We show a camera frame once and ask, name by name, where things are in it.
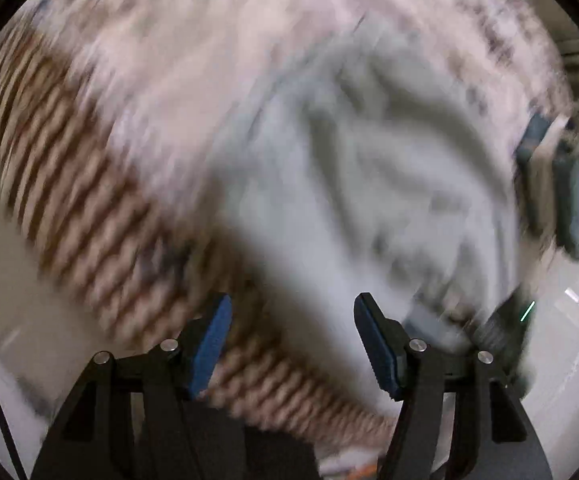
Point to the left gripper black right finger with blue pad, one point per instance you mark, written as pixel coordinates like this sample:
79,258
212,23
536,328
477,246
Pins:
461,418

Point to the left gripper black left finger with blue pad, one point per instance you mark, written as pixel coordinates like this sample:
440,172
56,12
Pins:
140,417

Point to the light grey fleece pants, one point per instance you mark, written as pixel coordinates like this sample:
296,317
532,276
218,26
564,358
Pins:
359,167

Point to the floral plaid fleece blanket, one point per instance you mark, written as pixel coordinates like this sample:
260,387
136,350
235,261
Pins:
108,113

